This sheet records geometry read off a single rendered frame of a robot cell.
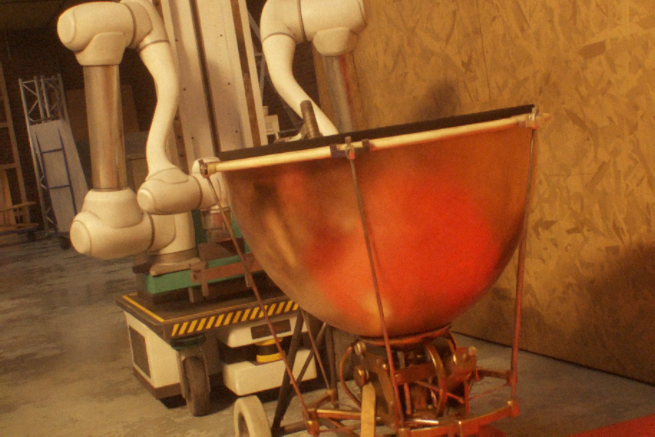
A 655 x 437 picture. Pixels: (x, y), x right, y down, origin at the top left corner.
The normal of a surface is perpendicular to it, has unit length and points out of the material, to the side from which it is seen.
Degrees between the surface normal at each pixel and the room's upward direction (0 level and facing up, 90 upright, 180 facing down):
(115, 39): 106
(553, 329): 90
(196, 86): 90
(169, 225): 90
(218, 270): 90
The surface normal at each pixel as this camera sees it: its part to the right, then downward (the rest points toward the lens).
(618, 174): -0.92, 0.16
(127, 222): 0.70, 0.04
